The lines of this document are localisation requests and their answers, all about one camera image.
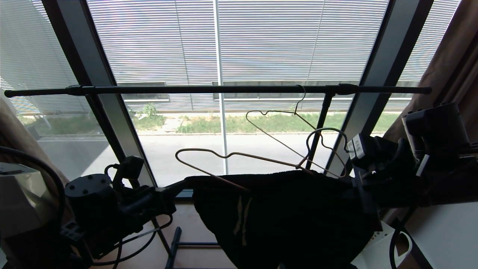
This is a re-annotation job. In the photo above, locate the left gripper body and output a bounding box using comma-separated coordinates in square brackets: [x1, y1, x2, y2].
[119, 187, 176, 225]

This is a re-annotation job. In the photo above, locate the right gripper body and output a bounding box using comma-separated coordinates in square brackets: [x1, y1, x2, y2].
[351, 171, 383, 225]

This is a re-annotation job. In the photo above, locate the black garment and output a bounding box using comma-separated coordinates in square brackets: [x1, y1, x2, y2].
[185, 170, 382, 269]

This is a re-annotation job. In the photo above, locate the pink clothes hanger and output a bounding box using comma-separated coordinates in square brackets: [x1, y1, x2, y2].
[176, 128, 350, 192]
[245, 85, 348, 178]

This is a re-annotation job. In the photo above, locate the white laundry basket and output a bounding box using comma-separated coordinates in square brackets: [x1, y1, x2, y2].
[351, 220, 413, 269]

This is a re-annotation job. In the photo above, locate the black clothes rack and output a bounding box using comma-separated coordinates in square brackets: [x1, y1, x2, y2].
[4, 84, 433, 269]

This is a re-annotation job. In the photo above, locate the window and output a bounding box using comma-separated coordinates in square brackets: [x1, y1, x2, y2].
[0, 0, 462, 199]

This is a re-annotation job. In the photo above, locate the brown curtain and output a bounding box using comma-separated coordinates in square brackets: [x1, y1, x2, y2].
[383, 0, 478, 143]
[0, 98, 70, 225]

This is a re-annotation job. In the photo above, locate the black cable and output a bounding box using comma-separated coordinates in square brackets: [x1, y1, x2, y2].
[91, 215, 174, 267]
[0, 146, 66, 225]
[104, 163, 124, 188]
[388, 205, 417, 269]

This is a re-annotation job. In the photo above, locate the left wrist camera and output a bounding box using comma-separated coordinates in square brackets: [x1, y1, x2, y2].
[112, 156, 145, 188]

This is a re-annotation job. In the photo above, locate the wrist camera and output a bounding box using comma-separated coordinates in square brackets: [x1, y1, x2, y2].
[112, 156, 145, 188]
[345, 134, 416, 173]

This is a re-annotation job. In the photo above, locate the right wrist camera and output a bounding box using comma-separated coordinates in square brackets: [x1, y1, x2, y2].
[345, 134, 416, 173]

